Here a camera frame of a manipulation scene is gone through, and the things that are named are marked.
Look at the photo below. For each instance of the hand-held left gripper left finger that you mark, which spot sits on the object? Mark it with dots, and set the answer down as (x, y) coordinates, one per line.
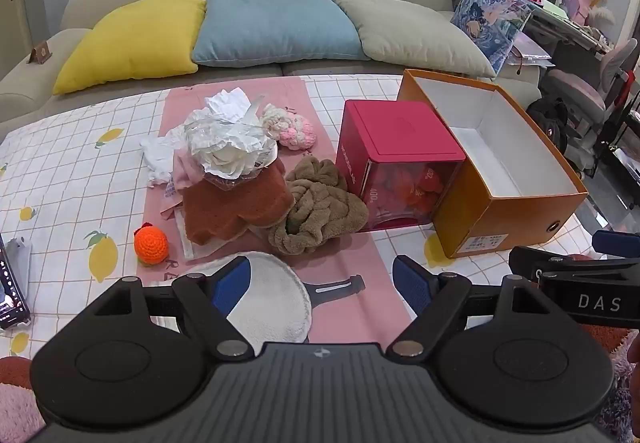
(232, 280)

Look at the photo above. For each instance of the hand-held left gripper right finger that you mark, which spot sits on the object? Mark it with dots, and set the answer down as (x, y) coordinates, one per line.
(412, 280)

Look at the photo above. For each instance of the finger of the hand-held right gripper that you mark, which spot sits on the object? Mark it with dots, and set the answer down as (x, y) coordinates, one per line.
(530, 260)
(617, 242)

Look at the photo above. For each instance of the white round pad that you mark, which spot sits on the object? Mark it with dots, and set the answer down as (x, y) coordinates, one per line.
(275, 303)

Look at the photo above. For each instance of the orange cardboard box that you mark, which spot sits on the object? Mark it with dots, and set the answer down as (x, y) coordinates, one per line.
(500, 218)

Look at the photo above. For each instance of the rust orange towel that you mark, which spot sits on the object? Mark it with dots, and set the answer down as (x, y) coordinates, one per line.
(235, 208)

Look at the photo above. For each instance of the orange crochet fruit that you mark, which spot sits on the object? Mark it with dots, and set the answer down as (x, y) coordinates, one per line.
(150, 248)

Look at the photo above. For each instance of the clear plastic packet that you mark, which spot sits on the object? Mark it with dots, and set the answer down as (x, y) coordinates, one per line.
(235, 182)

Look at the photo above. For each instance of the brown towel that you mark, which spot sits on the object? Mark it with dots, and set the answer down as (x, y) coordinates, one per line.
(320, 213)

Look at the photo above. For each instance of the pink mat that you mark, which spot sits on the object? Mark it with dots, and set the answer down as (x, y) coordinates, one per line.
(350, 263)

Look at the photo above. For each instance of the pink cloth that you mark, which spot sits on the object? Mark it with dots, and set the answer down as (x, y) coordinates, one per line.
(182, 173)

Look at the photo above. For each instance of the black backpack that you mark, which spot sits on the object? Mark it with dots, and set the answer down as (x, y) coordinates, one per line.
(547, 123)

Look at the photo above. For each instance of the white cloth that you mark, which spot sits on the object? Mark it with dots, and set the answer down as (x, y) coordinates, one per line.
(160, 158)

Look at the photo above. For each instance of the red box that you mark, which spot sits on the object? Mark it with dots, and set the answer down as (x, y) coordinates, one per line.
(395, 133)

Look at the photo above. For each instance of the pink office chair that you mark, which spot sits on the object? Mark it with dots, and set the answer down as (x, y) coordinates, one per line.
(575, 88)

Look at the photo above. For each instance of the pink white crochet toy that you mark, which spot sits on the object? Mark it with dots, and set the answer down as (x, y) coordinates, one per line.
(292, 128)

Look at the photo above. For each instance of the checkered lemon print tablecloth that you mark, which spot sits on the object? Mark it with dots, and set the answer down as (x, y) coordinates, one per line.
(75, 163)

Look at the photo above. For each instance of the smartphone with white holder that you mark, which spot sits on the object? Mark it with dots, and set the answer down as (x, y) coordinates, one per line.
(12, 283)

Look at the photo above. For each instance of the printed figure pillow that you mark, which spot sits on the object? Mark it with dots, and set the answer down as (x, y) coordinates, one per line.
(485, 23)

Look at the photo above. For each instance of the beige pillow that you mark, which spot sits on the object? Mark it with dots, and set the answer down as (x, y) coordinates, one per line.
(415, 33)

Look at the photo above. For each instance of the person's fluffy clothing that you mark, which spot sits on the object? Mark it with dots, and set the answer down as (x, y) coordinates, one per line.
(15, 408)

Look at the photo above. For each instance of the yellow pillow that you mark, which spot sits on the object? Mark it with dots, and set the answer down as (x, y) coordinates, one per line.
(135, 43)

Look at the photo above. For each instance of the blue pillow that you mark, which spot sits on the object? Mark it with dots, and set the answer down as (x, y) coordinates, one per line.
(280, 28)

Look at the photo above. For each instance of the small wooden stand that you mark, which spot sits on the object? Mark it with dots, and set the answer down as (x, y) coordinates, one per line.
(40, 53)

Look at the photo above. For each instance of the cream door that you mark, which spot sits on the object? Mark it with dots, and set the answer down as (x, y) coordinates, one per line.
(12, 33)

